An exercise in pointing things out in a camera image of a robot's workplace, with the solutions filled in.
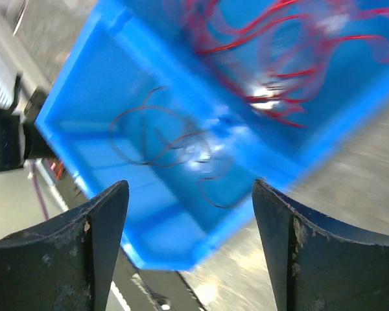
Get brown wire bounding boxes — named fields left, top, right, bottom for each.
left=109, top=86, right=244, bottom=210

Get red wire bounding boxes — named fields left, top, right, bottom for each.
left=181, top=0, right=389, bottom=129

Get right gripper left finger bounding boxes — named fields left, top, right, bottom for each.
left=0, top=181, right=129, bottom=310

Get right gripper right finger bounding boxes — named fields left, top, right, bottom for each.
left=252, top=179, right=389, bottom=310

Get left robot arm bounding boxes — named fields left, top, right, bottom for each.
left=0, top=73, right=57, bottom=172

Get blue three-compartment bin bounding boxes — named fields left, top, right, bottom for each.
left=36, top=1, right=389, bottom=270

